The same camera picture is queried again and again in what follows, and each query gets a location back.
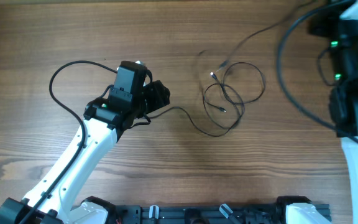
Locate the black camera cable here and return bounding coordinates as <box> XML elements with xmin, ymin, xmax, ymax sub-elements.
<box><xmin>19</xmin><ymin>60</ymin><xmax>119</xmax><ymax>224</ymax></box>
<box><xmin>275</xmin><ymin>0</ymin><xmax>358</xmax><ymax>162</ymax></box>

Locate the black left camera cable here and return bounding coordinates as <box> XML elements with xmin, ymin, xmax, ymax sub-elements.
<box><xmin>19</xmin><ymin>60</ymin><xmax>119</xmax><ymax>224</ymax></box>

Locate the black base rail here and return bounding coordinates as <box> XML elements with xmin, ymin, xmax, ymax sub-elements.
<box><xmin>70</xmin><ymin>195</ymin><xmax>332</xmax><ymax>224</ymax></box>

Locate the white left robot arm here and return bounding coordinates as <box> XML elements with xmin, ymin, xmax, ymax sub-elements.
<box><xmin>0</xmin><ymin>61</ymin><xmax>170</xmax><ymax>223</ymax></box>

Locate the black right camera cable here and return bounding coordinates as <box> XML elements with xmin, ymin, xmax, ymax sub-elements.
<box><xmin>275</xmin><ymin>0</ymin><xmax>358</xmax><ymax>162</ymax></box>

